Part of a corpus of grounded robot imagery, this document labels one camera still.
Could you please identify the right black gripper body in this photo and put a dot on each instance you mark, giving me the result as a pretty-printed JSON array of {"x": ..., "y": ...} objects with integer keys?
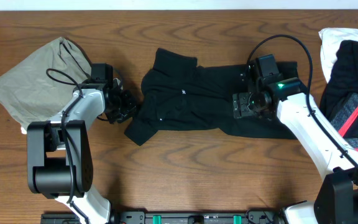
[{"x": 238, "y": 106}]

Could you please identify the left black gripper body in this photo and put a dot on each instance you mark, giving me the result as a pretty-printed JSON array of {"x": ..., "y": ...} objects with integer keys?
[{"x": 126, "y": 106}]

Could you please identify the black Sydrogen polo shirt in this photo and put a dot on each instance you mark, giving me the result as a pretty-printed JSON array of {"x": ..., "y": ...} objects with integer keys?
[{"x": 180, "y": 95}]

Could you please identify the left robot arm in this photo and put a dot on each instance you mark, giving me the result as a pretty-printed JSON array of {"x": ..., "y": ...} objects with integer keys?
[{"x": 59, "y": 161}]

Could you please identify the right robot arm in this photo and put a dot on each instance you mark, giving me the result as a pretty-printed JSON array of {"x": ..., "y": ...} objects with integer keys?
[{"x": 336, "y": 160}]

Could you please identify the folded olive green garment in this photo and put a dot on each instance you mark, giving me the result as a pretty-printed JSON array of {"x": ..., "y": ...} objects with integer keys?
[{"x": 29, "y": 94}]

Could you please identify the black grey red garment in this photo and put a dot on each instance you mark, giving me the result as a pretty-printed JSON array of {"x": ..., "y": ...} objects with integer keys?
[{"x": 339, "y": 101}]

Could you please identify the white garment on right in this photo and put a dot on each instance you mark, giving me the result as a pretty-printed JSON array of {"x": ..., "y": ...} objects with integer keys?
[{"x": 331, "y": 39}]

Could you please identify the white garment under olive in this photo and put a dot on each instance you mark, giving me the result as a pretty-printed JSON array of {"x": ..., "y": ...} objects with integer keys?
[{"x": 23, "y": 131}]

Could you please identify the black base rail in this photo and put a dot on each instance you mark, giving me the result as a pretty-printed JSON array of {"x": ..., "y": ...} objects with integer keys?
[{"x": 248, "y": 217}]

